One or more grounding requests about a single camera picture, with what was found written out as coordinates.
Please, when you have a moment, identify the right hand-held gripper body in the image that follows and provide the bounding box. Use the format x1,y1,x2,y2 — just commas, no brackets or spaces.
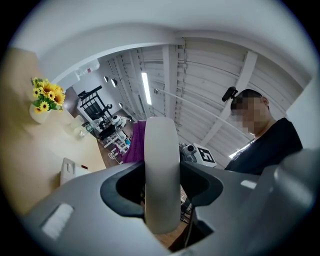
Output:
178,142,218,169

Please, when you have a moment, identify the purple cloth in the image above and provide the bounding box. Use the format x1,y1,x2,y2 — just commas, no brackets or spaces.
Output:
121,119,147,165

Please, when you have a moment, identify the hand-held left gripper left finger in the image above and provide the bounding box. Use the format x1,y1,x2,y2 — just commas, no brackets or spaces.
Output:
21,160,173,256

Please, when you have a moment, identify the black metal railing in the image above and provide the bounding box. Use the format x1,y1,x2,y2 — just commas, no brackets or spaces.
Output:
76,84,113,121

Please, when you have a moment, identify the ceiling tube light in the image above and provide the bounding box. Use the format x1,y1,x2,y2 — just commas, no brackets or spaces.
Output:
140,71,153,106

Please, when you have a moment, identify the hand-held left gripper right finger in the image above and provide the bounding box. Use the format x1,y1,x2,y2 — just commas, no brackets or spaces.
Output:
179,147,320,256

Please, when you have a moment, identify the clear plastic water bottle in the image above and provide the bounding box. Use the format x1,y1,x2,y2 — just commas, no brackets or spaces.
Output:
79,118,101,139

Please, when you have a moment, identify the person's head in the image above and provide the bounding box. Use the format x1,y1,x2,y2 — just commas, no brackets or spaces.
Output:
229,88,278,138

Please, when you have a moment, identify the white flower vase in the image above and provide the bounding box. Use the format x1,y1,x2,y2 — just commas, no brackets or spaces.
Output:
28,102,53,125

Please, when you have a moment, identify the clear water jug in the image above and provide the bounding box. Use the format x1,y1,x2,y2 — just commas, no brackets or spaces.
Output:
74,59,101,81

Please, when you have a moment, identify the yellow sunflower bouquet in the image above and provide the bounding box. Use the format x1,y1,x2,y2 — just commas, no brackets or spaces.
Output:
30,76,67,115

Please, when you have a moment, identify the white telephone base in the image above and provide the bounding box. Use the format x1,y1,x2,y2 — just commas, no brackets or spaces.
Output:
59,156,93,188

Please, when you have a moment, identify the black head-mounted camera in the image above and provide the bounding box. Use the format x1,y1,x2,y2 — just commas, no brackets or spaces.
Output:
221,86,239,103

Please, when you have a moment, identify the person's black shirt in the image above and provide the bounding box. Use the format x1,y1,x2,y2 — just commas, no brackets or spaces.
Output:
224,117,304,176

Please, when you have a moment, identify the white telephone handset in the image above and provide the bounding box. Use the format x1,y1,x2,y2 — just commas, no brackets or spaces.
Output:
143,116,182,235

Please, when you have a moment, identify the translucent plastic cup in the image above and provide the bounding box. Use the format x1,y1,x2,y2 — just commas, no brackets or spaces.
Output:
64,114,86,134

